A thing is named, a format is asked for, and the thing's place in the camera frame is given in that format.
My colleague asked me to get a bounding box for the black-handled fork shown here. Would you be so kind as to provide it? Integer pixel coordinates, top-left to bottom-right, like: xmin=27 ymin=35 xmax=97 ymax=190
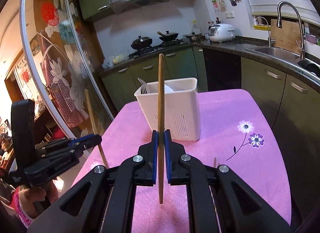
xmin=137 ymin=78 xmax=150 ymax=94

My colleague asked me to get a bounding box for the white ceramic spoon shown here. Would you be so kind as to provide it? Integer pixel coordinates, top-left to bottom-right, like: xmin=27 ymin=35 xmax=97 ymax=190
xmin=164 ymin=84 xmax=174 ymax=93

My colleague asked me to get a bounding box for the pink knitted sleeve forearm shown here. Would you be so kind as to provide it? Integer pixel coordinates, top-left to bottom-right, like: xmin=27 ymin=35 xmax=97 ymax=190
xmin=13 ymin=189 xmax=36 ymax=228

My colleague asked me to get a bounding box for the steel kitchen faucet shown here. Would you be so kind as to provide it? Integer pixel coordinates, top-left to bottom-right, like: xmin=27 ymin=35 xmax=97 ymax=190
xmin=271 ymin=1 xmax=305 ymax=59

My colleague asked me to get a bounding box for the person's left hand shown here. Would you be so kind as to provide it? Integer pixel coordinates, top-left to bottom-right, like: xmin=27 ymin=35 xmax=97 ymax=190
xmin=18 ymin=180 xmax=59 ymax=219

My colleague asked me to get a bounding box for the white plastic utensil holder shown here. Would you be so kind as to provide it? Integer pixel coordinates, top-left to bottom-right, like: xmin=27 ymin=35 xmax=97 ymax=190
xmin=134 ymin=77 xmax=201 ymax=141

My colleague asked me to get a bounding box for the glass sliding door floral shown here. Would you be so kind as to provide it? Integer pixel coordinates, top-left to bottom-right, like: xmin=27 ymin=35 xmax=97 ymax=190
xmin=19 ymin=0 xmax=113 ymax=138

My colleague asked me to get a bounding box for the steel sink basin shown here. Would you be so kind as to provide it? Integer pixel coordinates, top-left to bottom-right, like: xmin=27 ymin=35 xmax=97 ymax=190
xmin=246 ymin=45 xmax=304 ymax=61

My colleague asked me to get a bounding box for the black wok with lid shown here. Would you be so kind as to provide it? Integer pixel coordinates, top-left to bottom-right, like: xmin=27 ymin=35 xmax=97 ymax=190
xmin=131 ymin=36 xmax=153 ymax=50

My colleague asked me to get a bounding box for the small black pot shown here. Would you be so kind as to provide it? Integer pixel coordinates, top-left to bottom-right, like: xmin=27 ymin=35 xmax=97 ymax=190
xmin=185 ymin=32 xmax=202 ymax=42

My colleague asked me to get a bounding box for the white rice cooker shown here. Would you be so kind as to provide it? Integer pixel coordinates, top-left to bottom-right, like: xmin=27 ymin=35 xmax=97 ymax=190
xmin=209 ymin=23 xmax=235 ymax=43

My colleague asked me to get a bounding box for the small steel faucet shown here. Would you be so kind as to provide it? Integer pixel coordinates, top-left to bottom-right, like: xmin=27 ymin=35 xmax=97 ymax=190
xmin=254 ymin=16 xmax=276 ymax=48

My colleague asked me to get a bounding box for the wooden cutting board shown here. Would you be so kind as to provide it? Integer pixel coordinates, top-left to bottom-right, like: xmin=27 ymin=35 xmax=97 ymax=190
xmin=270 ymin=19 xmax=302 ymax=54

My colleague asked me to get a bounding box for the black pan with handle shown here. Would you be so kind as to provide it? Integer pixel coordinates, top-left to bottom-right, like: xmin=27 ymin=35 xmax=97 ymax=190
xmin=157 ymin=31 xmax=178 ymax=43

